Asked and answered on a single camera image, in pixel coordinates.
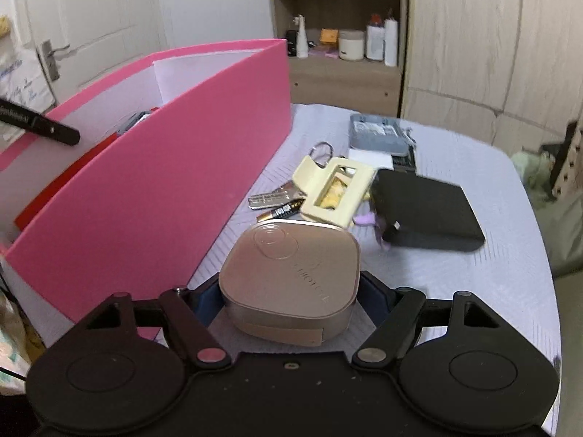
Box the silver key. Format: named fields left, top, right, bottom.
left=248, top=181, right=304, bottom=210

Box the white spray bottle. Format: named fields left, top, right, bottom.
left=295, top=15, right=310, bottom=58

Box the white jar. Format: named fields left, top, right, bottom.
left=338, top=29, right=366, bottom=61

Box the light wooden wardrobe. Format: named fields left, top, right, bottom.
left=400, top=0, right=583, bottom=146

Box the white charger block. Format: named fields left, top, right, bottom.
left=350, top=148, right=395, bottom=171

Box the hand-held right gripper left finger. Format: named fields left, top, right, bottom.
left=86, top=275, right=233, bottom=371

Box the black phone battery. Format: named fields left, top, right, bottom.
left=392, top=155, right=417, bottom=176

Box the rose gold square case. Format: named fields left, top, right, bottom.
left=218, top=218, right=362, bottom=350

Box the pale printed bag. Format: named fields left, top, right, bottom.
left=0, top=255, right=46, bottom=397

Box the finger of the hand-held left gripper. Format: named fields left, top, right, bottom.
left=0, top=97, right=81, bottom=146

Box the metal key ring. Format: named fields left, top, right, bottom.
left=311, top=142, right=335, bottom=169

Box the olive blanket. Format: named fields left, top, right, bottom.
left=533, top=191, right=583, bottom=283

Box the pale green cloth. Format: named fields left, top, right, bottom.
left=510, top=150, right=561, bottom=201

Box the pocket wifi router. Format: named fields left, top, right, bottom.
left=350, top=114, right=411, bottom=158

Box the wooden shelf unit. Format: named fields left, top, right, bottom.
left=271, top=0, right=408, bottom=119

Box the beige patterned bag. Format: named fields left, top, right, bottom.
left=542, top=121, right=583, bottom=201

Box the pink cardboard box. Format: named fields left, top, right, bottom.
left=0, top=39, right=292, bottom=344

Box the tall white bottle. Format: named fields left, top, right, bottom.
left=384, top=9, right=399, bottom=67

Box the white bottle red cap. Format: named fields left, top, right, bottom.
left=365, top=13, right=386, bottom=61

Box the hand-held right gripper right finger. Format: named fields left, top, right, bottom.
left=352, top=271, right=502, bottom=371

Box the black gold battery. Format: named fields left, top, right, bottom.
left=256, top=199, right=305, bottom=224

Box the metal door handle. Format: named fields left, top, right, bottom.
left=41, top=40, right=71, bottom=82

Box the purple hair clip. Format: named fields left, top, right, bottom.
left=355, top=209, right=392, bottom=249

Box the white door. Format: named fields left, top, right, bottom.
left=0, top=0, right=169, bottom=101

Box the white patterned table cloth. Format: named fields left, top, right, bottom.
left=155, top=102, right=561, bottom=437

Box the cream hair claw clip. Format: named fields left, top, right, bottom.
left=294, top=155, right=375, bottom=229

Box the black rectangular case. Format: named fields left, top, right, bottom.
left=371, top=168, right=486, bottom=252

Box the white printed wall sheet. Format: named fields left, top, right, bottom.
left=0, top=41, right=58, bottom=146

